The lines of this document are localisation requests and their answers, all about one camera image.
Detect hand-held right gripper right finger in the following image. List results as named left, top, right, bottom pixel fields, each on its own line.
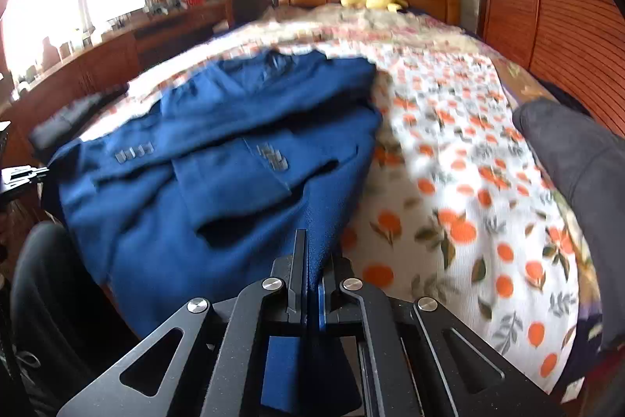
left=312, top=252, right=563, bottom=417

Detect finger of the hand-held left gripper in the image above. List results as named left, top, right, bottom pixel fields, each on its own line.
left=0, top=163, right=50, bottom=199

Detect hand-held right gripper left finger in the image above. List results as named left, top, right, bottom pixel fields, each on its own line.
left=56, top=229, right=313, bottom=417

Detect blue suit jacket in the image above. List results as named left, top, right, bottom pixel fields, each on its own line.
left=41, top=47, right=385, bottom=416

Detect black cloth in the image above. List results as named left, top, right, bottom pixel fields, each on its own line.
left=28, top=86, right=131, bottom=150

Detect person's black trousers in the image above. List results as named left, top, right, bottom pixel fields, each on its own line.
left=9, top=220, right=140, bottom=417

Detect long wooden desk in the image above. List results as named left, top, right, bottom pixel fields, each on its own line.
left=0, top=0, right=231, bottom=186

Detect orange fruit print blanket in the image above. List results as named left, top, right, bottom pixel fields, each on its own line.
left=73, top=19, right=604, bottom=394

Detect grey garment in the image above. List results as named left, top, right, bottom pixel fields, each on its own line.
left=512, top=98, right=625, bottom=352

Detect floral blanket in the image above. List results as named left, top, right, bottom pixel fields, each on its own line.
left=261, top=1, right=472, bottom=44

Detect wooden chair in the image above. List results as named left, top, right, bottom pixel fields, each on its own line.
left=225, top=0, right=279, bottom=30

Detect wooden slatted wardrobe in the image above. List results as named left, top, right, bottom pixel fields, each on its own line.
left=470, top=0, right=625, bottom=140

